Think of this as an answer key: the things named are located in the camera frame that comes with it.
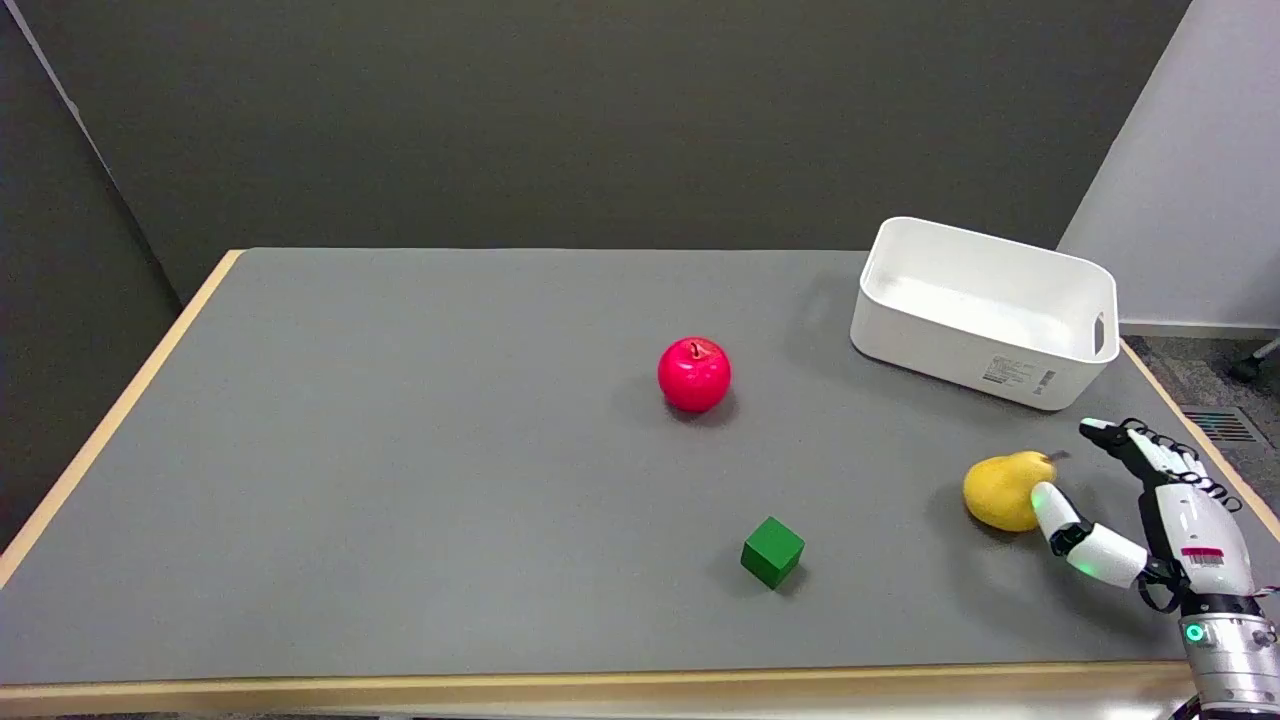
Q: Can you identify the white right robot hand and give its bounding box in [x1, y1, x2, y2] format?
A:
[1030, 418, 1259, 614]

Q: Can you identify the yellow pear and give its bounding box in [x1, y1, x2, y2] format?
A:
[963, 450, 1069, 533]

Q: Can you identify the black floor vent grille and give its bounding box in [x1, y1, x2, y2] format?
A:
[1181, 405, 1268, 447]

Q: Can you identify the black chair caster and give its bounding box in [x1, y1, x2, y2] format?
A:
[1230, 338, 1280, 383]

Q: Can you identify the white plastic bin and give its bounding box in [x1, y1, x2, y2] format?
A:
[850, 216, 1119, 412]

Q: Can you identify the green cube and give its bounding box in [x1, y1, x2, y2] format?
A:
[741, 516, 806, 590]

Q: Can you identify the red apple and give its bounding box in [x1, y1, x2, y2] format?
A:
[657, 337, 732, 414]

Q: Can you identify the grey table mat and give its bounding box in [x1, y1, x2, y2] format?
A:
[0, 247, 1280, 687]

